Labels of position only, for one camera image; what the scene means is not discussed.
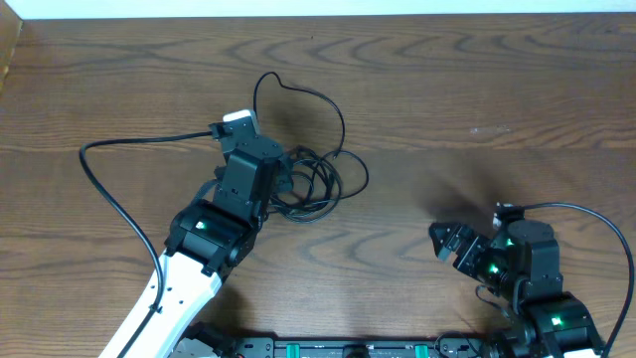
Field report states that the black USB cable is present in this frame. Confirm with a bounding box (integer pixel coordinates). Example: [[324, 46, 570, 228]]
[[251, 71, 371, 224]]

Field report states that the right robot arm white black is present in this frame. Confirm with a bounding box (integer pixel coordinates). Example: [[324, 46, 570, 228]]
[[428, 219, 604, 357]]

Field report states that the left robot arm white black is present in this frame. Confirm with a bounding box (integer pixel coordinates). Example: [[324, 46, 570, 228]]
[[101, 134, 284, 357]]

